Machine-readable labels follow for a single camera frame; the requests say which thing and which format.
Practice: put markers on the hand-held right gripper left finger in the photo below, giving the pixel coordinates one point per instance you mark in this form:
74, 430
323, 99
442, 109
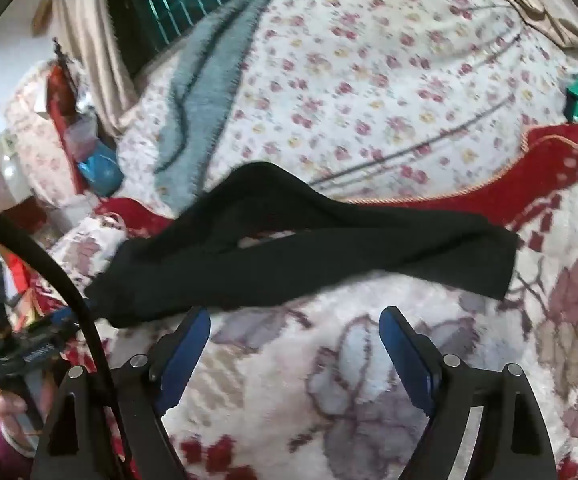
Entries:
186, 347

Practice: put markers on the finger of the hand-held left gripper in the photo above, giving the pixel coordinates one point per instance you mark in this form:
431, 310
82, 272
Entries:
69, 315

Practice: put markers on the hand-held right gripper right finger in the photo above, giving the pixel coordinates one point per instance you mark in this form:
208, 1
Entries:
406, 360

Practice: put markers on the black pants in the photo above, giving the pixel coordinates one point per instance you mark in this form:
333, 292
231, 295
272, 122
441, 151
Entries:
319, 240

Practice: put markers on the person's left hand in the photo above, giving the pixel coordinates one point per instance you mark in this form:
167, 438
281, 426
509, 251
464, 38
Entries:
11, 405

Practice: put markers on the red floral plush blanket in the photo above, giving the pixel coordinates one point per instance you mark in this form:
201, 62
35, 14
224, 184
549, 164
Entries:
319, 370

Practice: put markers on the blue plastic bag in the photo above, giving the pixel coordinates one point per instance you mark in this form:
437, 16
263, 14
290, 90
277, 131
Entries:
101, 170

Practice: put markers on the floral quilt bundle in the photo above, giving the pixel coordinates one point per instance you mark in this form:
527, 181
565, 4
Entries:
34, 125

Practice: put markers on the grey-blue knitted garment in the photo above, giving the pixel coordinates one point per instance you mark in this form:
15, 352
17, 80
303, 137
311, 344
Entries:
204, 105

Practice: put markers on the beige curtain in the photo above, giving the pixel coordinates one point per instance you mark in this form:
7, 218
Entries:
94, 60

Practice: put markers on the white floral bed sheet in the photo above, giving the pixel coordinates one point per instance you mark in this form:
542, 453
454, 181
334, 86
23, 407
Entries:
369, 85

